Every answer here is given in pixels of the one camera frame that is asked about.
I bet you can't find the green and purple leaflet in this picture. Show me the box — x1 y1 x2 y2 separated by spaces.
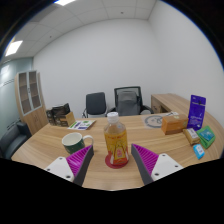
67 119 97 131

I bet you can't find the flat round red coaster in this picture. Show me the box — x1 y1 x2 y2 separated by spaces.
104 153 130 170

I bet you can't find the round grey printed disc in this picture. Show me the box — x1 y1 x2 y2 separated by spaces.
143 114 168 129

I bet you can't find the wooden glass-door shelf cabinet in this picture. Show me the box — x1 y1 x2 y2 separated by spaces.
13 69 50 136

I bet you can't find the dark brown carton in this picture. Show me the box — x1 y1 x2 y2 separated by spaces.
51 102 72 118

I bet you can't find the flat green box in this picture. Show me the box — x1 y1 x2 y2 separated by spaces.
195 125 217 150

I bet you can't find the dark grey office chair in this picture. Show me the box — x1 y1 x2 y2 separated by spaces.
81 91 108 119

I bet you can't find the rectangular ceiling light panel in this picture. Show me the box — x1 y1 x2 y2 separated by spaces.
53 0 77 7
4 40 24 58

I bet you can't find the black mesh office chair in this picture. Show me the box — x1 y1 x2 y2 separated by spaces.
108 85 155 117

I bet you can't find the small yellow box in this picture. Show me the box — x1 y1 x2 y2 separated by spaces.
182 127 202 146

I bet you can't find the small light blue box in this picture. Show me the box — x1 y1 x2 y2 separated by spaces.
192 143 206 160

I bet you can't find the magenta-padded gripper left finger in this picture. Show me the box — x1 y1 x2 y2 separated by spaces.
44 144 96 188

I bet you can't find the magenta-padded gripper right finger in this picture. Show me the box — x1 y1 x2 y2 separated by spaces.
130 143 184 186

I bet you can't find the green and white mug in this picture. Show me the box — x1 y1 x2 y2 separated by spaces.
61 132 95 155

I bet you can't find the yellow-labelled drink bottle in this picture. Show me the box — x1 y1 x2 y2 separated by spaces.
103 111 130 167

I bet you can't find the small black box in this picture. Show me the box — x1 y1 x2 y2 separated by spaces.
45 108 56 126

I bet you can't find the orange cardboard box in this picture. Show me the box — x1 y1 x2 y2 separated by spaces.
160 113 190 136

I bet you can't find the black leather sofa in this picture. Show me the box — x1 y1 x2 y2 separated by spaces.
0 120 33 160

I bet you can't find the purple standing card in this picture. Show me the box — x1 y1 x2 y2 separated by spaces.
186 94 207 131

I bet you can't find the wooden side desk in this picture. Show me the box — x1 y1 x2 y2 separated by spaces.
150 93 191 115

